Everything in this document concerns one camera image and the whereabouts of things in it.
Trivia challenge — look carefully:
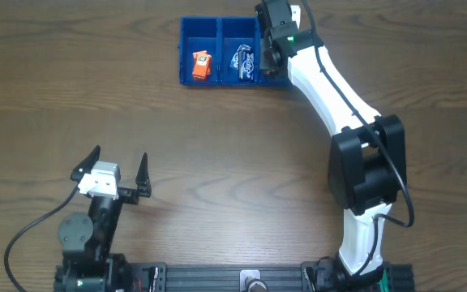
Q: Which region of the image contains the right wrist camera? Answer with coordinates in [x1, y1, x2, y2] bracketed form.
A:
[289, 4, 302, 29]

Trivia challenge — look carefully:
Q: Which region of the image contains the blue tray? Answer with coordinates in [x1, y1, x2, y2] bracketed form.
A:
[178, 15, 291, 88]

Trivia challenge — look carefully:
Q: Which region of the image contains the black cable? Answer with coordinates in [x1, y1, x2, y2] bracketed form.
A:
[301, 0, 416, 279]
[3, 182, 81, 292]

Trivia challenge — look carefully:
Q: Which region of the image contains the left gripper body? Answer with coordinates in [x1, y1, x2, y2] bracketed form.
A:
[115, 187, 139, 205]

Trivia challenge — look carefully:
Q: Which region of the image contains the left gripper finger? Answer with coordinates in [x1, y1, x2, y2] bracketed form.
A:
[70, 144, 101, 182]
[135, 152, 152, 199]

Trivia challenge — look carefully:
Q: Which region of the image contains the mounting rail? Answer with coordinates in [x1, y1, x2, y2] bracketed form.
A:
[54, 262, 415, 292]

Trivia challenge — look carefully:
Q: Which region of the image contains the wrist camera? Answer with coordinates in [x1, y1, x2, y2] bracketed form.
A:
[289, 4, 302, 29]
[77, 161, 122, 200]

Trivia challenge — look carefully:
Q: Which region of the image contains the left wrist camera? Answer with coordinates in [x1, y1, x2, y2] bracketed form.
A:
[77, 161, 122, 200]

